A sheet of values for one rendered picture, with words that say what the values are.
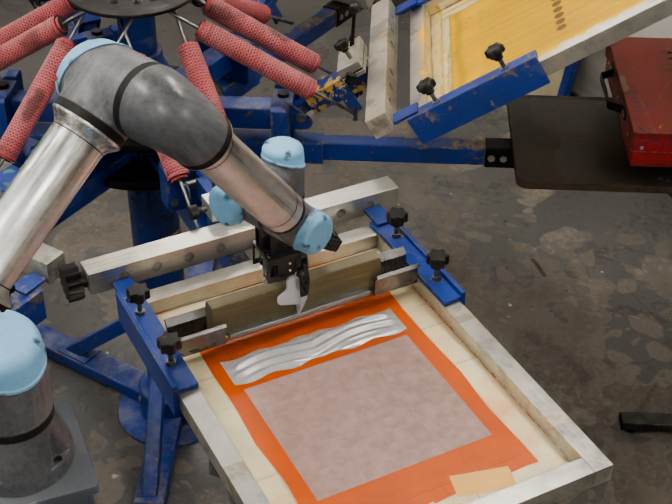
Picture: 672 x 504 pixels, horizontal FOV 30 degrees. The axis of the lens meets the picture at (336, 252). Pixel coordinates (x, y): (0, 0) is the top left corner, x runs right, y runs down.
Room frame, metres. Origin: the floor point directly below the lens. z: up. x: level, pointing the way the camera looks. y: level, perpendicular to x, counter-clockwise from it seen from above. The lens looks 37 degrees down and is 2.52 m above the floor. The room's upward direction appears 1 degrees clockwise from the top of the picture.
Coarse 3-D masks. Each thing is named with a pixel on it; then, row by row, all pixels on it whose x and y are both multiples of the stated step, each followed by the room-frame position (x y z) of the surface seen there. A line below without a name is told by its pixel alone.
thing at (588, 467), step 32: (320, 256) 2.05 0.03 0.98; (160, 288) 1.92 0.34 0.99; (192, 288) 1.92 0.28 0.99; (224, 288) 1.95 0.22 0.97; (416, 288) 1.97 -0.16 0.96; (448, 320) 1.86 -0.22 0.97; (480, 352) 1.76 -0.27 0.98; (512, 384) 1.66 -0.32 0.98; (192, 416) 1.57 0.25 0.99; (544, 416) 1.58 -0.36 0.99; (224, 448) 1.49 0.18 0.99; (576, 448) 1.50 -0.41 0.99; (224, 480) 1.44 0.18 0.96; (544, 480) 1.43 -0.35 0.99; (576, 480) 1.43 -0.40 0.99; (608, 480) 1.46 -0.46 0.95
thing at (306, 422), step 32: (224, 352) 1.78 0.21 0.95; (224, 384) 1.69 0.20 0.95; (256, 384) 1.69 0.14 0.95; (288, 384) 1.69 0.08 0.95; (320, 384) 1.69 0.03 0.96; (256, 416) 1.61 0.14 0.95; (288, 416) 1.61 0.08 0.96; (320, 416) 1.61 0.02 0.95; (352, 416) 1.61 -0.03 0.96; (288, 448) 1.53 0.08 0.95; (320, 448) 1.53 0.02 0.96; (352, 448) 1.53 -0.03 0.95; (384, 448) 1.53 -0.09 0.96; (288, 480) 1.45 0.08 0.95; (320, 480) 1.45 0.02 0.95; (352, 480) 1.46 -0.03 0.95; (384, 480) 1.46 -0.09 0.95; (416, 480) 1.46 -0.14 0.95
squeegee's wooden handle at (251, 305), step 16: (352, 256) 1.94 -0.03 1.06; (368, 256) 1.94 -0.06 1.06; (320, 272) 1.89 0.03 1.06; (336, 272) 1.90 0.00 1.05; (352, 272) 1.91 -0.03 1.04; (368, 272) 1.93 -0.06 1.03; (256, 288) 1.84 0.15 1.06; (272, 288) 1.84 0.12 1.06; (320, 288) 1.88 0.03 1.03; (336, 288) 1.90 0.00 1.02; (352, 288) 1.91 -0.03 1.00; (368, 288) 1.93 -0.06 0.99; (208, 304) 1.79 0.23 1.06; (224, 304) 1.79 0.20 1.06; (240, 304) 1.80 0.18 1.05; (256, 304) 1.82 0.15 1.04; (272, 304) 1.83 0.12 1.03; (304, 304) 1.86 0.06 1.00; (208, 320) 1.79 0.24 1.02; (224, 320) 1.79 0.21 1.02; (240, 320) 1.80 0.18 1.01; (256, 320) 1.82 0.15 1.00
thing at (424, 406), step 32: (320, 320) 1.87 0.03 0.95; (352, 352) 1.78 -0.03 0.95; (384, 352) 1.78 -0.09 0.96; (416, 352) 1.78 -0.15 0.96; (352, 384) 1.69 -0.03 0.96; (384, 384) 1.69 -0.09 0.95; (416, 384) 1.69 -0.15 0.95; (448, 384) 1.69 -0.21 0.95; (384, 416) 1.61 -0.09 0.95; (416, 416) 1.61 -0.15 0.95; (448, 416) 1.61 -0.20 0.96; (480, 416) 1.61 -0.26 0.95; (416, 448) 1.53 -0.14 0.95; (448, 448) 1.53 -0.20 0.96; (480, 448) 1.53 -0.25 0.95; (512, 448) 1.53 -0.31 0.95; (448, 480) 1.46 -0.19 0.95
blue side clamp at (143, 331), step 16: (128, 304) 1.86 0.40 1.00; (144, 304) 1.86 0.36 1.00; (128, 320) 1.82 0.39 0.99; (144, 320) 1.81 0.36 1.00; (128, 336) 1.83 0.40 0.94; (144, 336) 1.76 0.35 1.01; (144, 352) 1.75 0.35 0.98; (160, 352) 1.72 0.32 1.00; (176, 352) 1.72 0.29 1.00; (160, 368) 1.67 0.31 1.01; (176, 368) 1.68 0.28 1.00; (160, 384) 1.68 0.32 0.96; (176, 384) 1.64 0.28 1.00; (192, 384) 1.64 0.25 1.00; (176, 400) 1.62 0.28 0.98
